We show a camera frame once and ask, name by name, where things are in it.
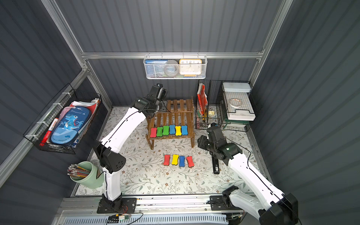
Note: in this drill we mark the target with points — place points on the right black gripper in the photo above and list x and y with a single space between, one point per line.
205 143

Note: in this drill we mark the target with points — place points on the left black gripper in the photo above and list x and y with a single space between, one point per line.
157 92

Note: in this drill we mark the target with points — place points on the red eraser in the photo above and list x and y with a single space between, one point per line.
190 162
153 133
166 160

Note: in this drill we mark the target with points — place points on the blue eraser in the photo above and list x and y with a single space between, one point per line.
181 161
184 130
172 130

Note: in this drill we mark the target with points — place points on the yellow eraser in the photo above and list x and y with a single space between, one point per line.
178 130
175 159

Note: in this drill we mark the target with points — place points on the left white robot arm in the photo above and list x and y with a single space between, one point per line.
108 149

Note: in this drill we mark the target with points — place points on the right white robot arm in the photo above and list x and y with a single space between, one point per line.
270 205

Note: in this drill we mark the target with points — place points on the wooden two-tier shelf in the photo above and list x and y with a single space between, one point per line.
174 112

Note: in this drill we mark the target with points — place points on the green eraser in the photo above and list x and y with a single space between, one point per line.
166 130
159 132

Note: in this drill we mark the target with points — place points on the blue eraser bottom far right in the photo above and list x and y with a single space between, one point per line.
184 130

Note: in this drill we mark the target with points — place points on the grey tape roll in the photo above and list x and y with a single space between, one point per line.
171 68

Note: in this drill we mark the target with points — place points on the blue box in basket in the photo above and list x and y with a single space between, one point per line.
155 68

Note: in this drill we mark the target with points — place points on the white paper tray stack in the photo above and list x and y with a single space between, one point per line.
238 90

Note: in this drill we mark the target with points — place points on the red booklet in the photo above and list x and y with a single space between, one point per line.
202 98

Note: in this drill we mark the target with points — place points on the clear tape roll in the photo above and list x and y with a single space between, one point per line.
235 103

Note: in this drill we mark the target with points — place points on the white yellow alarm clock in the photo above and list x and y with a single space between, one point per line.
190 67

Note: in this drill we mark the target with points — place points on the blue dinosaur pencil case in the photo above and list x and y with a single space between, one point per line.
67 130

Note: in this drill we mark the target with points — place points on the green pencil cup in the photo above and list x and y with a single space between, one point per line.
94 180

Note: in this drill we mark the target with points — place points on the bundle of pencils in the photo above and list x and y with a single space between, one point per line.
75 170

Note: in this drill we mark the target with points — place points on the red white marker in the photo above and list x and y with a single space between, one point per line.
48 133

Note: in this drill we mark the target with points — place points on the black wire desk organizer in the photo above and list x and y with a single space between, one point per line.
215 110

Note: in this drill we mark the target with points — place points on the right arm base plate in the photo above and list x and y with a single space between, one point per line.
217 203

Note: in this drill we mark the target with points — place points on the black wire side basket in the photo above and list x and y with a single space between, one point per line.
68 96

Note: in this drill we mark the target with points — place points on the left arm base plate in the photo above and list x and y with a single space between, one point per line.
123 205

